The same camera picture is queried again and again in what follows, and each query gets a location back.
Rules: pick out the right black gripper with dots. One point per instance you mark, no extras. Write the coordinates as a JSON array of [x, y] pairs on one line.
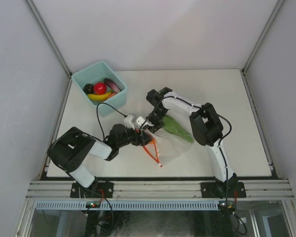
[[153, 129]]

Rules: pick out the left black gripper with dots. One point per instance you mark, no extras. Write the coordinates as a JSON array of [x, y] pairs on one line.
[[141, 138]]

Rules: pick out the green fake leaf vegetable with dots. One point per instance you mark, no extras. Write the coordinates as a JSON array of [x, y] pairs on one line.
[[173, 127]]

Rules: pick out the clear zip top bag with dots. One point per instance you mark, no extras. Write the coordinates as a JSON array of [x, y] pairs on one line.
[[166, 147]]

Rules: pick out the small orange fake carrot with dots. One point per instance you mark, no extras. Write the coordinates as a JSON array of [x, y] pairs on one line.
[[111, 95]]

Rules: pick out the long purple fake eggplant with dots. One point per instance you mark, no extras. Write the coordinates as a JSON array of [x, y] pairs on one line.
[[112, 85]]

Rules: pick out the teal plastic bin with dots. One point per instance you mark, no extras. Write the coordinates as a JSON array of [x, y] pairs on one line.
[[97, 73]]

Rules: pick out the yellow fake banana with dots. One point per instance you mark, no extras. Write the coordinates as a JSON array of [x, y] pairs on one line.
[[99, 97]]

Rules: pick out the red fake apple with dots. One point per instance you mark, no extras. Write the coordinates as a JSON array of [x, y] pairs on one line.
[[100, 88]]

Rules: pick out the dark purple fake eggplant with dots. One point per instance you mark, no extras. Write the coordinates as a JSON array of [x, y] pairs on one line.
[[88, 89]]

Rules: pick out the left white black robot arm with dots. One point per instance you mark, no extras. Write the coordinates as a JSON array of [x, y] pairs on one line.
[[70, 150]]

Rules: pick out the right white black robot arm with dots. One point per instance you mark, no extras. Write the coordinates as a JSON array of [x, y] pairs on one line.
[[208, 129]]

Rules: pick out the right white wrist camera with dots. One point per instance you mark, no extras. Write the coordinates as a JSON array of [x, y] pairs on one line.
[[141, 122]]

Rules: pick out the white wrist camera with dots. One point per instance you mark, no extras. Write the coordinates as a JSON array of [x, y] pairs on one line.
[[130, 121], [141, 122]]

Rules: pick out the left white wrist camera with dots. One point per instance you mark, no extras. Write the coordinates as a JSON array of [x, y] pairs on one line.
[[130, 121]]

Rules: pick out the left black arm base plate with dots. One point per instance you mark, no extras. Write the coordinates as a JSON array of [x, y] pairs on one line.
[[95, 190]]

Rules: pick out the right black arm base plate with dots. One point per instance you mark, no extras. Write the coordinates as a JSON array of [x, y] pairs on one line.
[[212, 190]]

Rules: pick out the blue slotted cable duct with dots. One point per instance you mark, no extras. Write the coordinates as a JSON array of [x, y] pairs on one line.
[[132, 205]]

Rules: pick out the aluminium mounting rail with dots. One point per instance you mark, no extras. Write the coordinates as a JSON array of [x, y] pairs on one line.
[[255, 189]]

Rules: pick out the right aluminium frame post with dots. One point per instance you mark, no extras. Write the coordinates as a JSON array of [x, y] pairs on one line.
[[266, 29]]

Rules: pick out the aluminium frame post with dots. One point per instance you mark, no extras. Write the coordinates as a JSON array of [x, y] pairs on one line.
[[47, 35], [266, 29]]

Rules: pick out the left aluminium frame post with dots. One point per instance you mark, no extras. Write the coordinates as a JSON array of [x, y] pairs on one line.
[[47, 35]]

